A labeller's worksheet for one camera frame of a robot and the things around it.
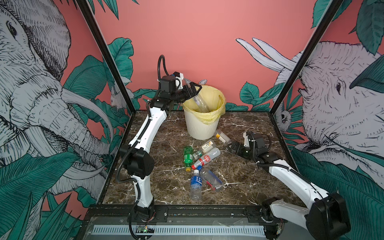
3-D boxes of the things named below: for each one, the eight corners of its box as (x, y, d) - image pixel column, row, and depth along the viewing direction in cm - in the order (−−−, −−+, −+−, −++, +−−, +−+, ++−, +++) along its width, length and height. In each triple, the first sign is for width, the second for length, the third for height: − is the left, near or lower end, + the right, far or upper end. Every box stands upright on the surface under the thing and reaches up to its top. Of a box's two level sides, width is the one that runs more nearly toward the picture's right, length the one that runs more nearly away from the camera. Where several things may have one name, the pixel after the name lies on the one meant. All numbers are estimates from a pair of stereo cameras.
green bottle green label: (183, 171, 90) (182, 168, 85) (184, 149, 100) (184, 145, 95) (193, 172, 90) (192, 168, 85) (193, 149, 100) (193, 145, 95)
